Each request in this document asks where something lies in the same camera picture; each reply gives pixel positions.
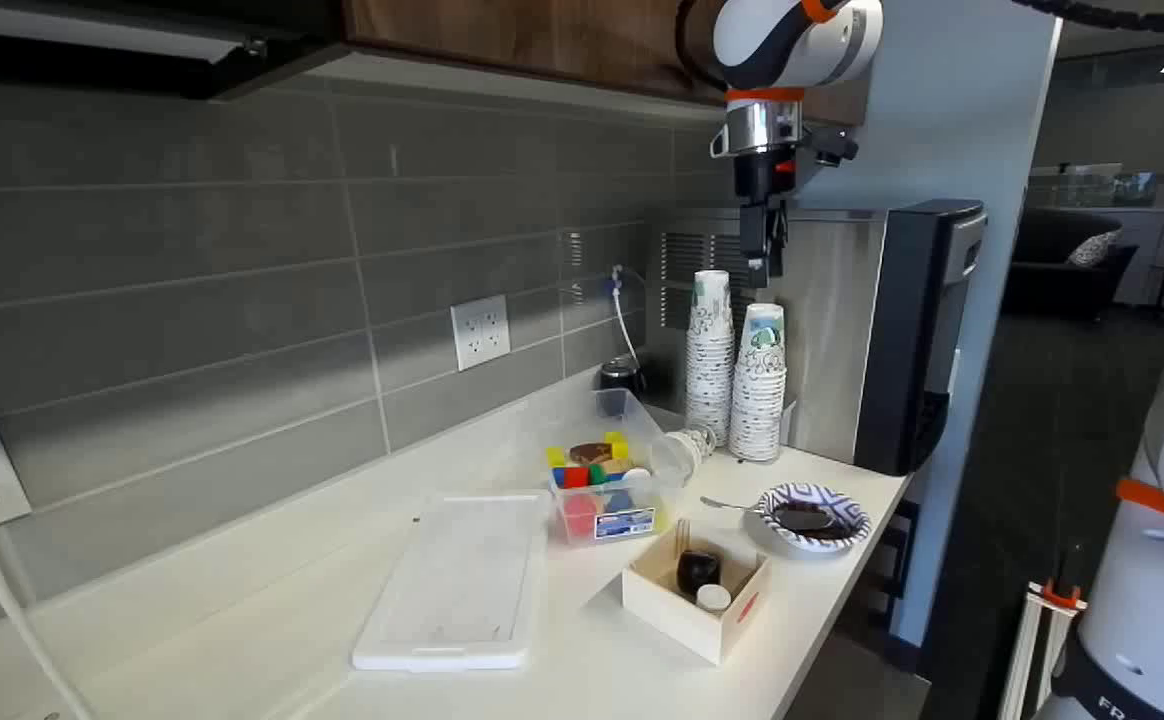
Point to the metal spoon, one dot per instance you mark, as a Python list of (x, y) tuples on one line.
[(725, 506)]

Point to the clear plastic cup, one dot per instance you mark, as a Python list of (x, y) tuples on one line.
[(676, 457)]

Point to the white plastic box lid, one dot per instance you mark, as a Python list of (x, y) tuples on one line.
[(463, 595)]

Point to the tall paper cup stack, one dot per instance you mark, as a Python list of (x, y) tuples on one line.
[(710, 354)]

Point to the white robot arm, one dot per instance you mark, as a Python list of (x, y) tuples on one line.
[(769, 57)]

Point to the white round object in box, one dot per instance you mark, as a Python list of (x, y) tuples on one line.
[(714, 599)]

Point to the patterned paper plate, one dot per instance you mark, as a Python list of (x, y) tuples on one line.
[(807, 520)]

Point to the short paper cup stack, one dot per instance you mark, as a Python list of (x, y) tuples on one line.
[(756, 385)]

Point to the small wooden box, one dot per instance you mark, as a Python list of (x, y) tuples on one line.
[(654, 599)]

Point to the white wall switch plate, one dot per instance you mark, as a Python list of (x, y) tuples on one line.
[(482, 328)]

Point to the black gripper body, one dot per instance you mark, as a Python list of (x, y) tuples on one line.
[(762, 141)]

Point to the black coffee machine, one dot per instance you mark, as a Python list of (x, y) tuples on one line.
[(929, 258)]

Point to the wooden upper cabinet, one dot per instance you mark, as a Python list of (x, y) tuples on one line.
[(632, 44)]

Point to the clear box of coloured blocks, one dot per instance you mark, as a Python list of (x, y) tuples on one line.
[(598, 465)]

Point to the black round object in box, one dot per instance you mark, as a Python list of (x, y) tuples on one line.
[(699, 571)]

